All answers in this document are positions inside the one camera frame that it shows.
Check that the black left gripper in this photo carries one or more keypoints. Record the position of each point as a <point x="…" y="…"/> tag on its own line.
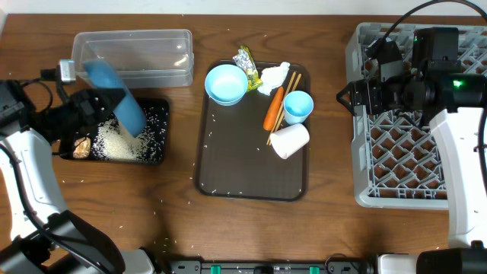
<point x="87" y="109"/>

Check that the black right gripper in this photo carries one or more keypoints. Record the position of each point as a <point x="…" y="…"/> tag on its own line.
<point x="371" y="87"/>

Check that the dark blue plate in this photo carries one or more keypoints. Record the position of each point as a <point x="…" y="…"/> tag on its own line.
<point x="107" y="81"/>

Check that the light blue cup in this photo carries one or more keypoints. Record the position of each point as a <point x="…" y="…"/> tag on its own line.
<point x="298" y="105"/>

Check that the white paper cup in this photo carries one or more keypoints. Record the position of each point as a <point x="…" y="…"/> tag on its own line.
<point x="287" y="141"/>

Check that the light blue bowl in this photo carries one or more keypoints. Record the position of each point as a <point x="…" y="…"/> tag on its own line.
<point x="226" y="84"/>

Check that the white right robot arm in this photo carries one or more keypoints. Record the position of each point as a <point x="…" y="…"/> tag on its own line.
<point x="454" y="106"/>

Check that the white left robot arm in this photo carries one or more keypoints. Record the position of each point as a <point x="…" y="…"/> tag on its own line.
<point x="46" y="236"/>

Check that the black waste tray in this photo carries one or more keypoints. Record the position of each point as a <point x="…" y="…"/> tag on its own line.
<point x="157" y="114"/>

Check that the grey dishwasher rack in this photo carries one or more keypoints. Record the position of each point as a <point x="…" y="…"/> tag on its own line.
<point x="396" y="165"/>

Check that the brown food scrap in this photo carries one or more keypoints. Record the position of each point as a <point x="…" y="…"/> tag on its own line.
<point x="82" y="148"/>

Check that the pile of white rice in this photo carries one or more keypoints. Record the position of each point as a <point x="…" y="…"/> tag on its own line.
<point x="114" y="143"/>

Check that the clear plastic container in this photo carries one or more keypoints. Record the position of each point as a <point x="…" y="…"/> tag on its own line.
<point x="142" y="58"/>

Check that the wooden chopstick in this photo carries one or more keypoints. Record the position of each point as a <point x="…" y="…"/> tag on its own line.
<point x="296" y="82"/>
<point x="279" y="116"/>

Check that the crumpled white tissue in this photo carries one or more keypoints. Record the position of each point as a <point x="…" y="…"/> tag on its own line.
<point x="273" y="77"/>

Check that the orange carrot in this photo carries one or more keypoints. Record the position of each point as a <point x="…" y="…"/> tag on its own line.
<point x="273" y="110"/>

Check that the brown serving tray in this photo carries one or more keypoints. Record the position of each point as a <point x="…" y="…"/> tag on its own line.
<point x="234" y="160"/>

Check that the silver yellow snack wrapper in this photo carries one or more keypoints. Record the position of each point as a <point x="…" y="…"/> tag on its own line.
<point x="244" y="61"/>

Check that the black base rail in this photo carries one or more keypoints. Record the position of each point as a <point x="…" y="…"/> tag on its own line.
<point x="335" y="265"/>

